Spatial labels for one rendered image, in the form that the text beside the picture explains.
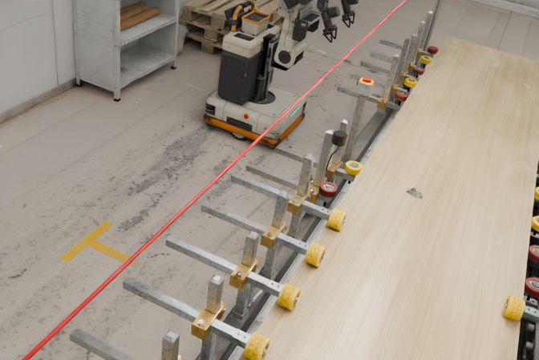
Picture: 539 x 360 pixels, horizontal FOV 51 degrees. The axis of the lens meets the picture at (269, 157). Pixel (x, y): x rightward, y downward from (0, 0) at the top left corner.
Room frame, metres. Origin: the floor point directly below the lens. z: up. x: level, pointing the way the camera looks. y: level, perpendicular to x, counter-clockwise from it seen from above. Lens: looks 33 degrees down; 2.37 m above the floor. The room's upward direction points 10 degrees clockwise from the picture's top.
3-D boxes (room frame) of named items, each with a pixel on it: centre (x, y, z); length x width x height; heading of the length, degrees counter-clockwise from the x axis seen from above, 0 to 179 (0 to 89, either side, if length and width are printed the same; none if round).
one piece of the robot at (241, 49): (4.21, 0.26, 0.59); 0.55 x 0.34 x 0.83; 160
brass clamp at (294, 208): (1.94, -0.15, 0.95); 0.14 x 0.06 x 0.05; 160
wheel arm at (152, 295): (1.24, 0.17, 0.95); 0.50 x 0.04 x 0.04; 70
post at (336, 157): (2.43, -0.33, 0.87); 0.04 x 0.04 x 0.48; 70
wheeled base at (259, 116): (4.17, 0.17, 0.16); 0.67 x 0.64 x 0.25; 70
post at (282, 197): (1.72, -0.07, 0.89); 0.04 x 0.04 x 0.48; 70
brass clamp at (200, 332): (1.23, 0.11, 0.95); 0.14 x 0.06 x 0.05; 160
